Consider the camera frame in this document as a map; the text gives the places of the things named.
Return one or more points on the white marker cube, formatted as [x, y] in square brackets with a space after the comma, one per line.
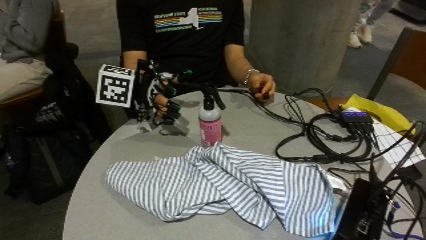
[115, 86]

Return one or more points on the black electronic box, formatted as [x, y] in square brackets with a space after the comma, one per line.
[364, 210]

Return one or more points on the brown wooden chair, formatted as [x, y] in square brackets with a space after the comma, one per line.
[400, 63]

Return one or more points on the yellow bag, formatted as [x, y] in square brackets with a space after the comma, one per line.
[381, 111]

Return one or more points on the white checked paper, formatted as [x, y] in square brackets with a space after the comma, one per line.
[400, 143]

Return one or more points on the black backpack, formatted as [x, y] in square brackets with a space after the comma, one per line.
[54, 146]

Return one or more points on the grey concrete pillar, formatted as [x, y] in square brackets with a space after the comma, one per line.
[300, 43]

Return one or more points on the the person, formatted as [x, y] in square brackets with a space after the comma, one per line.
[182, 36]

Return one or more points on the striped grey white cloth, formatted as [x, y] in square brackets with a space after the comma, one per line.
[222, 186]

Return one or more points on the pink spray bottle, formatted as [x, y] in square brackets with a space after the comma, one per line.
[210, 125]

